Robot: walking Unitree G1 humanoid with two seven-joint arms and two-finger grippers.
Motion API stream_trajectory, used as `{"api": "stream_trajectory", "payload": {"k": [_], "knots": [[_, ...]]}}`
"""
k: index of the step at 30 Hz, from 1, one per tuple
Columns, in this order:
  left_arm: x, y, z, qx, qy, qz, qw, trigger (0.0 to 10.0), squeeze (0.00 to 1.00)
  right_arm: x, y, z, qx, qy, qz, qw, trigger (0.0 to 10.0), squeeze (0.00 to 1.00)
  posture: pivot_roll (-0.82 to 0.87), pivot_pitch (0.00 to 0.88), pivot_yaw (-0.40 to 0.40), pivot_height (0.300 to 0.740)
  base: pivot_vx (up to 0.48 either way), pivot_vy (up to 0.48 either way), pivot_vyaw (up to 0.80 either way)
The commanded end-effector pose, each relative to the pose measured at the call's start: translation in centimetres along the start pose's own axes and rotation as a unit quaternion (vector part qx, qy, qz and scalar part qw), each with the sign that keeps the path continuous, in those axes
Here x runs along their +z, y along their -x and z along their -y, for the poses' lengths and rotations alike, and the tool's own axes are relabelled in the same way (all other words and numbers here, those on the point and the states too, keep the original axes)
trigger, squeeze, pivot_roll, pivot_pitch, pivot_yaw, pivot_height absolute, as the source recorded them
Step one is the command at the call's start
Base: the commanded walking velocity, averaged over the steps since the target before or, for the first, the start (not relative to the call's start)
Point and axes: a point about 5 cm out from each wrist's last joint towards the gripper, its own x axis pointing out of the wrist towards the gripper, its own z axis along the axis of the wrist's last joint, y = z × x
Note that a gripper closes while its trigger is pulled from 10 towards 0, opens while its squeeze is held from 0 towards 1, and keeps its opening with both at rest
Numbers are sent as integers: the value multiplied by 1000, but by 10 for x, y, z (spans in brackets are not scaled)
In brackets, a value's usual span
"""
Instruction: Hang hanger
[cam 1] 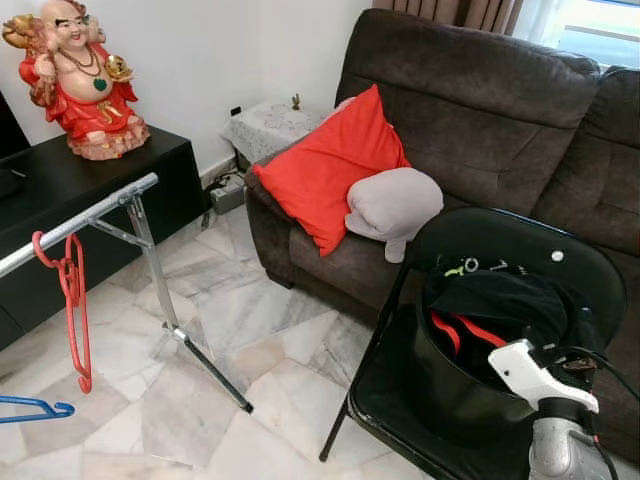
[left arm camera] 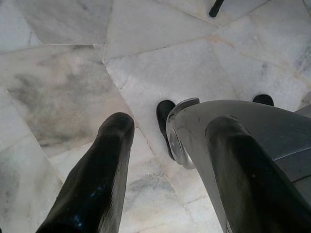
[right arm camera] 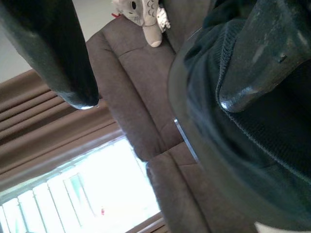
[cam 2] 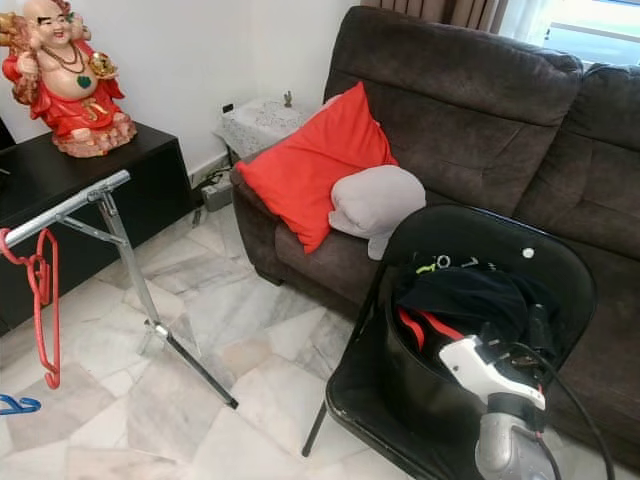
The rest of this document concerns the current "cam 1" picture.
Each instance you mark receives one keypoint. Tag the brown curtain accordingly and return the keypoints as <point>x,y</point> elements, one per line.
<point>445,12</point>

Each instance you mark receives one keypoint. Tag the black folding chair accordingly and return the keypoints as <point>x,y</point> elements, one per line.
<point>500,240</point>

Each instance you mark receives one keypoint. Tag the white sheer curtain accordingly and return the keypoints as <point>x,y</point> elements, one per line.
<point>545,20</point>

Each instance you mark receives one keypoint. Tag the laughing Buddha statue red robe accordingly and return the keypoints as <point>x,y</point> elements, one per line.
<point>85,95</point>

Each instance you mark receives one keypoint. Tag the black garment with red stripes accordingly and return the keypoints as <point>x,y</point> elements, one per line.
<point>500,295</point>

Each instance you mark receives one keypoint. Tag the black wall socket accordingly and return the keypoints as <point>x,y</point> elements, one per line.
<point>236,110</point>

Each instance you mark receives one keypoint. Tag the black TV cabinet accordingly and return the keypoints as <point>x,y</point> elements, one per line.
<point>80,190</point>

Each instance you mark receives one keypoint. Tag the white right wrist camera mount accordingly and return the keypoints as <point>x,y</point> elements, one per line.
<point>535,375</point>

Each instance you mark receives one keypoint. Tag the blue plastic hanger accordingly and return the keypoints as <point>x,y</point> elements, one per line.
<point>30,403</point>

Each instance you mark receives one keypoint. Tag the side table with lace cloth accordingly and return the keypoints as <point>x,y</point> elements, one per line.
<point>270,128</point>

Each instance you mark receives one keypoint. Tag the small brass figure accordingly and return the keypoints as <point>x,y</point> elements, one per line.
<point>296,101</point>

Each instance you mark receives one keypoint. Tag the dark brown sofa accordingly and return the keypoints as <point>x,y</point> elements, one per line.
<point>470,120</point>

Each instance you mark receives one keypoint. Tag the metal clothes rack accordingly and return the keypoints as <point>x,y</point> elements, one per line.
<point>90,218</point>

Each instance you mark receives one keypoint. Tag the grey pillow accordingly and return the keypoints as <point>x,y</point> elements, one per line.
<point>395,205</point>

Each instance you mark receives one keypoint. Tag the window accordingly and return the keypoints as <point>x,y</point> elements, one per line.
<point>600,35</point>

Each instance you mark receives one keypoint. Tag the red cushion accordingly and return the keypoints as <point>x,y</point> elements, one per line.
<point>325,170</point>

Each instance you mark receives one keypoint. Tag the red plastic hanger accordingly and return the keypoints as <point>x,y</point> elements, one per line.
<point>84,380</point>

